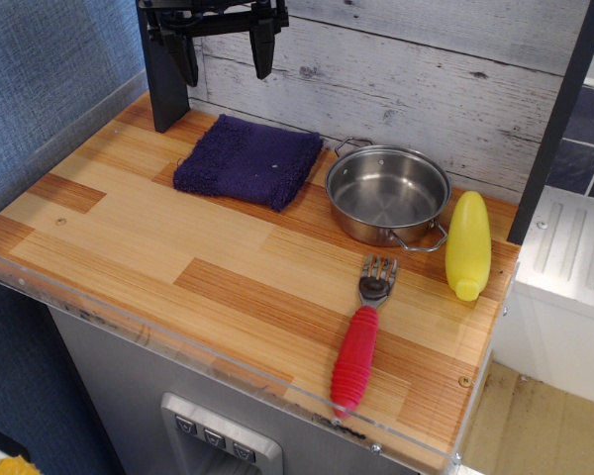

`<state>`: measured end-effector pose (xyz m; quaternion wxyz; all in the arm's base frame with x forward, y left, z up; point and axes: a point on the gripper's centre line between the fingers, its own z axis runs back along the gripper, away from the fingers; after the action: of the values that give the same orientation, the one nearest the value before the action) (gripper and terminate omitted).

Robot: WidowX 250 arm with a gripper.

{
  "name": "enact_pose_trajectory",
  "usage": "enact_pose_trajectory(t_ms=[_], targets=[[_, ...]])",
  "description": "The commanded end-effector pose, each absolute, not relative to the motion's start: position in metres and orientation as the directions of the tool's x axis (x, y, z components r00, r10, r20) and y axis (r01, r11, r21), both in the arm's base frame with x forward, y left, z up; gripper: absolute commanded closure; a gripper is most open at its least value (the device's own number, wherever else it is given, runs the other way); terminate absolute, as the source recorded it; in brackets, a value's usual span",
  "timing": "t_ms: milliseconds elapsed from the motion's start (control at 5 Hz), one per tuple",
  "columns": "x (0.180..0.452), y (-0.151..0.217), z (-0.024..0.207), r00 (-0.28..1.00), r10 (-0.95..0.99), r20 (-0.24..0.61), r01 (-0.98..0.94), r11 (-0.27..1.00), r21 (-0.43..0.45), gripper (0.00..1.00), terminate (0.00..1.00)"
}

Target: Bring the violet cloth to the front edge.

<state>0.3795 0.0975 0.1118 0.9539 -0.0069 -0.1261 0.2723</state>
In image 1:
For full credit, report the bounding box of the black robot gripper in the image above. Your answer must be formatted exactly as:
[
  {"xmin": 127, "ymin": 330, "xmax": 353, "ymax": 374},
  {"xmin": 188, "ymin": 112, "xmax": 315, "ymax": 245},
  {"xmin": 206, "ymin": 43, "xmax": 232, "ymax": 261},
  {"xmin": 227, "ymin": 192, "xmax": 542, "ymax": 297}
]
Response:
[{"xmin": 141, "ymin": 1, "xmax": 289, "ymax": 87}]

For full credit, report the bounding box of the violet folded terry cloth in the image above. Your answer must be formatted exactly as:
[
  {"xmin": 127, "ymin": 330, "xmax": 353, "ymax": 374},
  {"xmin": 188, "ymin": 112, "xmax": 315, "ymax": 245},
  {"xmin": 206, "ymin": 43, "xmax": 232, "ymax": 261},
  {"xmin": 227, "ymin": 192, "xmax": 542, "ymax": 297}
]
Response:
[{"xmin": 172, "ymin": 115, "xmax": 323, "ymax": 212}]

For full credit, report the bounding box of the stainless steel pot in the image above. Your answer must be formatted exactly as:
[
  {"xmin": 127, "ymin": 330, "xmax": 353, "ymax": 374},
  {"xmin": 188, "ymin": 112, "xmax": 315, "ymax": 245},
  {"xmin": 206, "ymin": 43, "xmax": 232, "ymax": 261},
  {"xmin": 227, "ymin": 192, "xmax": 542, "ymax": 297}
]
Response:
[{"xmin": 325, "ymin": 137, "xmax": 452, "ymax": 252}]

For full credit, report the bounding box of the clear acrylic front guard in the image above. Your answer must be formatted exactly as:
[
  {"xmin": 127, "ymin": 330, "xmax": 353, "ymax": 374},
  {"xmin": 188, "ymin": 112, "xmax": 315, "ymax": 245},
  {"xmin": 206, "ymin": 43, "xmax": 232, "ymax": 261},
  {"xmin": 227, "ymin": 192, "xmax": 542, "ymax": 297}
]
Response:
[{"xmin": 0, "ymin": 246, "xmax": 464, "ymax": 464}]

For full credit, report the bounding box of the yellow plastic corn toy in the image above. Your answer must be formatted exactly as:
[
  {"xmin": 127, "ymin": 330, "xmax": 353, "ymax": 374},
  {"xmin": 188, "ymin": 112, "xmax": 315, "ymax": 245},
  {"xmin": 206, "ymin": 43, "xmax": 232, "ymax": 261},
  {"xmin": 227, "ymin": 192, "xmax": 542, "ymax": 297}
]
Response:
[{"xmin": 445, "ymin": 191, "xmax": 492, "ymax": 302}]

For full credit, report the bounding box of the grey toy fridge cabinet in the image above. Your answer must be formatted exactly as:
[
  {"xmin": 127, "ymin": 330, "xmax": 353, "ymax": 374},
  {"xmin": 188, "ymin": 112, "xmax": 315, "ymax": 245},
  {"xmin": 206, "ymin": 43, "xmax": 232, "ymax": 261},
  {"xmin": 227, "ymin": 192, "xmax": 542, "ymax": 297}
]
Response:
[{"xmin": 47, "ymin": 305, "xmax": 451, "ymax": 475}]

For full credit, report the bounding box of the silver dispenser button panel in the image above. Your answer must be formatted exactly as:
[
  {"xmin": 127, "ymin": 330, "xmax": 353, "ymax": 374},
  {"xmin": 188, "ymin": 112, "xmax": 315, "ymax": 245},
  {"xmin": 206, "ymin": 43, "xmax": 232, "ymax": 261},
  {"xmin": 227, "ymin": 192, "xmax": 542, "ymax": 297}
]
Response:
[{"xmin": 160, "ymin": 393, "xmax": 284, "ymax": 474}]

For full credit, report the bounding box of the white ridged drainboard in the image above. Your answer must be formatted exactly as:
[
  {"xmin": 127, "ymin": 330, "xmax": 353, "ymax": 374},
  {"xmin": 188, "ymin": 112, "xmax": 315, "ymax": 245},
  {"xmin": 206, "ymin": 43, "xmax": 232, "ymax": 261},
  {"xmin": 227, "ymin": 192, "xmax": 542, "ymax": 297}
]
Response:
[{"xmin": 515, "ymin": 186, "xmax": 594, "ymax": 319}]

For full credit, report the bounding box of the yellow object bottom corner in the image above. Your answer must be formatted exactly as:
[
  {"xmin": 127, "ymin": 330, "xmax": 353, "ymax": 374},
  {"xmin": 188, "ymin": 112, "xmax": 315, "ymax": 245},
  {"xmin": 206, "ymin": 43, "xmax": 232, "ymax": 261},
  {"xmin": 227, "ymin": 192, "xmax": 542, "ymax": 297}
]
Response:
[{"xmin": 0, "ymin": 456, "xmax": 42, "ymax": 475}]

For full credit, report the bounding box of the dark grey left post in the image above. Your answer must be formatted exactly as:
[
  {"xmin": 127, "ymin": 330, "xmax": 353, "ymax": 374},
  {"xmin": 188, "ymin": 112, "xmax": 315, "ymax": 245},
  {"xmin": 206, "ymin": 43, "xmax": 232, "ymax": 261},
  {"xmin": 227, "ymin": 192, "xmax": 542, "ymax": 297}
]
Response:
[{"xmin": 137, "ymin": 8, "xmax": 189, "ymax": 133}]

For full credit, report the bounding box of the dark grey post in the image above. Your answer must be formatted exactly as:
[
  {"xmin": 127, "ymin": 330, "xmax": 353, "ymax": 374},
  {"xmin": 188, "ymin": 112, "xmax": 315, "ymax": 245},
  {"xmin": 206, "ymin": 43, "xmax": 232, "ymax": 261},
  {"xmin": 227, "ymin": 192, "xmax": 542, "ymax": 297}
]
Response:
[
  {"xmin": 137, "ymin": 8, "xmax": 189, "ymax": 133},
  {"xmin": 507, "ymin": 0, "xmax": 594, "ymax": 244}
]

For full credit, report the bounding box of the red handled metal fork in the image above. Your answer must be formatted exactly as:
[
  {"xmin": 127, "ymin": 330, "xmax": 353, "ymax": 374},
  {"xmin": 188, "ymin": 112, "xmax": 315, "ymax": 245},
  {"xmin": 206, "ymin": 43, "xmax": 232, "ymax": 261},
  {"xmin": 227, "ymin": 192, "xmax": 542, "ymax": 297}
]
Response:
[{"xmin": 331, "ymin": 254, "xmax": 398, "ymax": 418}]

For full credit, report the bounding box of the dark grey right post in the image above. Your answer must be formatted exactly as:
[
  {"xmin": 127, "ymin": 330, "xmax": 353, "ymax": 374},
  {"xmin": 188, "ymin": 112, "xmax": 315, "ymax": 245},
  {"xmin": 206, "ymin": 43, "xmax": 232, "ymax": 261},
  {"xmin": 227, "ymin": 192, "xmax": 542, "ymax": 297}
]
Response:
[{"xmin": 507, "ymin": 0, "xmax": 594, "ymax": 244}]

